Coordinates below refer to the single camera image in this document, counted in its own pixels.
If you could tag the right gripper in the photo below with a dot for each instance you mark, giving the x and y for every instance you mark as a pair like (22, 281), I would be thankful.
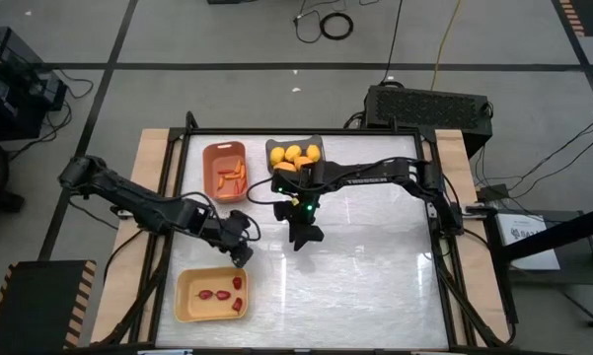
(301, 216)

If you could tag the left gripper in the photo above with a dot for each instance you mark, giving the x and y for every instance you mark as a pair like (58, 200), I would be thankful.
(227, 229)

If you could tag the red strawberry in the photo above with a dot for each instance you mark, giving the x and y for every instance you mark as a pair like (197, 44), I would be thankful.
(237, 282)
(222, 295)
(237, 304)
(205, 294)

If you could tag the red chili pepper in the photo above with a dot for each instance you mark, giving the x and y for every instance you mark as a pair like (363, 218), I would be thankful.
(237, 187)
(225, 171)

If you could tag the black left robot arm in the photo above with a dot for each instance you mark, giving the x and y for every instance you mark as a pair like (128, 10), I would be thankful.
(133, 199)

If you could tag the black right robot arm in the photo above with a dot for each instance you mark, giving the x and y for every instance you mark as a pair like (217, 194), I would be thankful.
(370, 175)

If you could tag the yellow plastic basket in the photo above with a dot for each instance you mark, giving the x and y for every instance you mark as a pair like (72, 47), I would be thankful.
(192, 305)

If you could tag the grey plastic basket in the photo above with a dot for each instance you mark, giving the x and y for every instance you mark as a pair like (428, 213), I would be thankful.
(301, 140)

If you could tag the orange plastic basket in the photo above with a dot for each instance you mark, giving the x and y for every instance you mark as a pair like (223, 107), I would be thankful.
(211, 158)

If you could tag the light wooden side board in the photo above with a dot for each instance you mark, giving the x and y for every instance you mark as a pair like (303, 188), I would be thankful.
(478, 286)
(128, 266)

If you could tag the black perforated control box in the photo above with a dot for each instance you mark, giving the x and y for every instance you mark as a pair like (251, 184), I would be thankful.
(424, 106)

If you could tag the small black power adapter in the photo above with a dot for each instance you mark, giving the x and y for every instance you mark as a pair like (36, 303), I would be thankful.
(493, 193)

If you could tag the white printed paper sheet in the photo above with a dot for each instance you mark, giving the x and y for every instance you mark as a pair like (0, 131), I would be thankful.
(533, 261)

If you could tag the black metal stand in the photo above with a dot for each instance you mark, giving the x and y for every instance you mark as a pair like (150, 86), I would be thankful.
(562, 233)

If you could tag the black equipment rack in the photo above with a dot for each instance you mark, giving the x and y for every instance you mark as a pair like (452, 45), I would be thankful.
(10, 98)

